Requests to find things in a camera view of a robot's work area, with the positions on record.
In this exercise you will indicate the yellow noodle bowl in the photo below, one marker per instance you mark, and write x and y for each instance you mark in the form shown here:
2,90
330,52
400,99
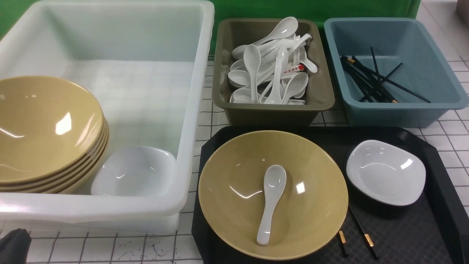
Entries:
310,211

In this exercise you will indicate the black plastic serving tray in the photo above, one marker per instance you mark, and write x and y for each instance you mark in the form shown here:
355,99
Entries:
433,230

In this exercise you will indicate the white spoon upright in pile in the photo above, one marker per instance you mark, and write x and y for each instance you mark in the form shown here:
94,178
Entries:
252,60

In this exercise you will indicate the white dish in tub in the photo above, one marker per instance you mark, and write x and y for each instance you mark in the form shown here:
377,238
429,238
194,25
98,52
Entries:
135,171

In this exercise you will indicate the white ceramic soup spoon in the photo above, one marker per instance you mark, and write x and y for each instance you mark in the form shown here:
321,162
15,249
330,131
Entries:
274,183

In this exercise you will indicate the long black chopstick in bin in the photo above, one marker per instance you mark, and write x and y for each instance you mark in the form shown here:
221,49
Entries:
354,61

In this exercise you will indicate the large white plastic tub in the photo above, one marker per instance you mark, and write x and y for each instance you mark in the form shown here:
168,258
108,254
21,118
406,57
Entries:
145,64

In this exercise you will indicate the white square side dish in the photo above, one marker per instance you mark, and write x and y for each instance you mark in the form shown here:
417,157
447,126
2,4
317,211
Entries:
386,173

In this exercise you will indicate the white spoon top of pile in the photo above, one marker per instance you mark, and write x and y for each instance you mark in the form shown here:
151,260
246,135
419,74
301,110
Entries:
279,36

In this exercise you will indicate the black chopstick gold band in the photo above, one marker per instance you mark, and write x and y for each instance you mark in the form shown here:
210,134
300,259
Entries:
343,244
365,234

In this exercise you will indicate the blue plastic chopstick bin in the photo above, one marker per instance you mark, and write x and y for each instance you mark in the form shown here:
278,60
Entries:
384,43

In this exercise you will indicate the olive plastic spoon bin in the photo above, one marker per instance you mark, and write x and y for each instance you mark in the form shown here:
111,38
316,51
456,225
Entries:
292,89

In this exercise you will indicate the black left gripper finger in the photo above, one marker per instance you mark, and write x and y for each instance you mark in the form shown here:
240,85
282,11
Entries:
14,247

